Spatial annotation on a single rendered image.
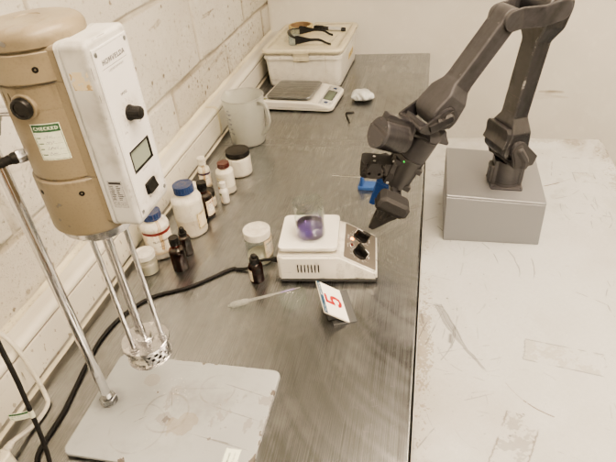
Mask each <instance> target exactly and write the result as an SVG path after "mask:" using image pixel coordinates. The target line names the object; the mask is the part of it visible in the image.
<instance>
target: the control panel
mask: <svg viewBox="0 0 616 462"><path fill-rule="evenodd" d="M357 229H358V228H356V227H354V226H352V225H349V224H346V234H345V247H344V257H345V258H348V259H351V260H353V261H355V262H357V263H359V264H361V265H364V266H366V267H368V268H371V269H373V270H376V237H375V236H373V235H371V237H370V238H369V239H368V242H367V243H361V242H359V241H357V240H356V239H355V237H354V234H355V232H356V231H357ZM351 237H353V238H354V240H352V239H351ZM350 243H353V244H354V246H351V245H350ZM358 243H361V244H362V245H363V246H364V247H365V248H366V250H367V251H368V252H369V255H368V257H367V259H360V258H357V257H356V256H355V254H354V252H353V250H354V248H356V246H357V245H358Z"/></svg>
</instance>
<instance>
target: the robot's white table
mask: <svg viewBox="0 0 616 462"><path fill-rule="evenodd" d="M484 139H485V138H483V137H448V138H447V140H448V145H442V144H438V145H437V146H436V147H435V149H434V151H433V152H432V154H431V155H430V156H429V158H428V159H427V161H426V162H425V164H424V176H423V210H422V228H421V245H420V263H419V280H418V298H417V315H416V333H415V350H414V368H413V385H412V419H411V437H410V455H409V462H616V168H615V166H614V164H613V162H612V160H611V157H610V155H609V154H608V152H607V150H606V149H605V147H604V145H603V143H602V142H601V141H600V139H551V138H530V141H529V148H530V149H531V150H532V151H533V152H534V153H535V154H536V155H537V158H536V163H537V167H538V170H539V174H540V178H541V182H542V185H543V189H544V196H545V199H546V203H547V205H546V208H545V212H544V221H543V225H542V230H541V234H540V238H539V243H538V245H533V244H514V243H497V242H479V241H461V240H444V239H443V187H444V175H445V162H446V148H453V149H479V150H489V147H488V146H487V144H486V143H485V140H484Z"/></svg>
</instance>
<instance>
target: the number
mask: <svg viewBox="0 0 616 462"><path fill-rule="evenodd" d="M320 284H321V288H322V291H323V295H324V300H325V303H326V307H327V311H328V312H329V313H331V314H334V315H337V316H339V317H341V318H344V319H347V318H346V315H345V312H344V308H343V305H342V303H341V300H340V297H339V294H338V291H337V290H335V289H333V288H331V287H329V286H326V285H324V284H323V283H321V282H320Z"/></svg>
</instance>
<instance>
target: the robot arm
mask: <svg viewBox="0 0 616 462"><path fill-rule="evenodd" d="M574 5H575V0H505V1H502V2H499V3H497V4H495V5H493V7H492V8H491V9H490V10H489V13H488V17H487V19H486V20H485V21H484V23H483V24H482V25H481V27H480V28H479V30H478V31H477V33H476V34H475V36H474V37H473V38H472V40H470V41H469V43H468V44H467V46H466V47H465V49H464V50H463V52H462V53H461V54H460V56H459V57H458V58H457V60H456V62H455V63H454V64H453V66H452V67H451V69H450V70H449V71H448V72H447V73H446V75H445V76H443V77H442V78H440V79H438V80H436V81H435V82H432V83H431V84H430V85H429V86H428V87H427V89H426V90H425V91H424V92H423V93H422V94H421V95H420V96H419V98H418V99H417V100H415V101H414V102H412V103H411V104H409V105H408V106H407V107H405V108H404V109H402V110H401V111H400V112H399V115H395V114H393V113H392V112H389V111H384V113H383V116H379V117H377V118H376V119H375V120H374V121H373V122H372V123H370V125H369V128H368V134H367V139H368V144H369V146H370V147H371V148H374V149H380V150H384V151H388V152H391V155H390V154H388V153H382V154H376V153H362V154H361V161H360V168H359V169H360V177H362V178H369V179H377V180H376V183H375V186H374V189H373V192H372V194H371V197H370V200H369V203H370V204H375V207H376V208H377V209H376V211H375V213H374V215H373V217H372V219H371V221H370V223H369V226H368V227H369V228H370V229H375V228H377V227H379V226H382V225H384V224H386V223H388V222H390V221H392V220H395V219H397V218H398V219H404V218H406V216H407V215H408V214H409V213H410V208H409V202H408V199H407V198H405V197H403V196H402V193H401V190H404V191H406V192H408V191H410V190H411V184H410V183H411V182H412V181H413V179H414V177H415V176H416V175H418V176H420V175H421V174H422V172H423V171H422V166H423V165H424V164H425V162H426V161H427V159H428V158H429V156H430V155H431V154H432V152H433V151H434V149H435V147H436V146H437V145H438V144H442V145H448V140H447V136H446V131H445V129H449V128H451V127H452V126H453V125H454V124H455V123H456V122H457V120H458V119H459V117H460V115H461V114H462V112H463V110H464V108H465V107H466V103H467V99H468V92H469V90H470V88H471V87H472V85H473V84H474V83H475V81H476V80H477V79H478V77H479V76H480V75H481V74H482V73H483V71H484V70H485V69H486V67H487V66H488V65H489V63H490V62H491V60H492V59H493V58H494V56H495V55H496V54H497V52H498V51H499V50H500V48H501V47H502V45H503V44H504V43H505V41H506V40H507V39H508V37H509V36H510V35H511V33H512V32H514V31H517V30H521V32H522V41H521V45H520V47H519V51H518V55H517V58H516V62H515V64H514V68H513V71H512V75H511V80H510V84H509V87H508V91H507V93H506V97H505V100H504V104H503V107H502V110H501V111H500V112H499V113H498V114H497V115H496V116H495V117H494V118H489V119H488V121H487V126H486V130H485V132H484V133H483V136H484V137H485V139H484V140H485V143H486V144H487V146H488V147H489V151H490V152H492V153H493V159H491V160H490V161H489V167H488V171H487V174H486V176H487V180H488V182H489V187H490V188H491V190H501V191H517V192H521V191H522V190H523V187H522V180H523V175H524V171H525V169H527V167H528V166H531V165H533V164H534V161H535V160H536V158H537V155H536V154H535V153H534V152H533V151H532V150H531V149H530V148H529V141H530V136H531V128H530V124H529V119H528V114H529V111H530V108H531V105H532V101H533V99H534V94H535V91H536V88H537V84H538V82H539V79H540V76H541V73H542V69H543V67H544V64H545V59H546V55H547V52H548V50H549V47H550V44H551V42H552V40H553V39H554V38H555V37H556V36H557V35H558V34H559V33H560V32H562V31H563V30H564V28H565V27H566V25H567V21H568V20H569V18H570V16H571V13H572V11H573V9H574ZM417 115H418V116H419V117H420V118H421V119H422V120H424V121H425V122H426V123H425V122H423V121H422V120H421V119H420V118H419V117H417Z"/></svg>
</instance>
